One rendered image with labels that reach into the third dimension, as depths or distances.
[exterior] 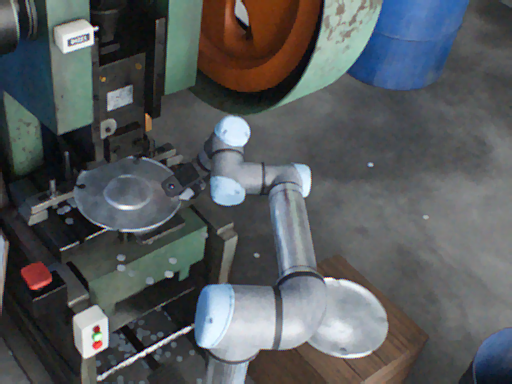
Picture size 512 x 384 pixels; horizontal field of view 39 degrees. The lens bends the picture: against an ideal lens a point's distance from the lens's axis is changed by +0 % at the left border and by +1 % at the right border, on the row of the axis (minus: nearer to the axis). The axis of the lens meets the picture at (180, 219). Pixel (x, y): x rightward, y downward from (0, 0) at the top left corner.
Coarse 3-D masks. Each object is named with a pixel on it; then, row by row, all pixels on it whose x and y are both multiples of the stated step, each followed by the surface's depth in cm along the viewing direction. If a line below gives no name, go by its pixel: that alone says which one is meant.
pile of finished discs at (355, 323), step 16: (336, 288) 225; (352, 288) 226; (336, 304) 220; (352, 304) 221; (368, 304) 222; (336, 320) 216; (352, 320) 216; (368, 320) 217; (384, 320) 219; (320, 336) 212; (336, 336) 212; (352, 336) 213; (368, 336) 213; (384, 336) 213; (336, 352) 208; (352, 352) 209; (368, 352) 209
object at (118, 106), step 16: (112, 48) 166; (128, 48) 168; (112, 64) 164; (128, 64) 167; (144, 64) 170; (112, 80) 167; (128, 80) 170; (112, 96) 170; (128, 96) 173; (112, 112) 174; (128, 112) 177; (112, 128) 175; (128, 128) 178; (80, 144) 185; (96, 144) 177; (112, 144) 176; (128, 144) 180; (96, 160) 181; (112, 160) 180
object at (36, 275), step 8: (32, 264) 173; (40, 264) 173; (24, 272) 171; (32, 272) 171; (40, 272) 172; (48, 272) 172; (32, 280) 170; (40, 280) 170; (48, 280) 170; (32, 288) 169
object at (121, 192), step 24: (120, 168) 196; (144, 168) 197; (168, 168) 197; (96, 192) 189; (120, 192) 189; (144, 192) 189; (96, 216) 183; (120, 216) 183; (144, 216) 184; (168, 216) 184
